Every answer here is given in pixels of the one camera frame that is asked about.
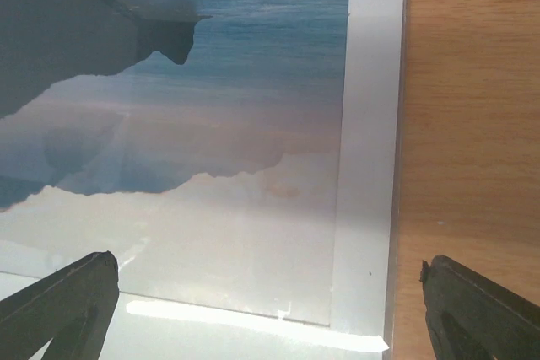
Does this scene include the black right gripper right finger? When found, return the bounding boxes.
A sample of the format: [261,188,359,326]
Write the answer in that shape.
[419,255,539,360]

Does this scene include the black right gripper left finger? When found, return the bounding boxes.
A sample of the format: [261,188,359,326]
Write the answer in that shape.
[1,251,119,359]

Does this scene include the landscape photo with white mat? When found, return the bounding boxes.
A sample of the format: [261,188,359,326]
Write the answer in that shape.
[1,0,405,359]

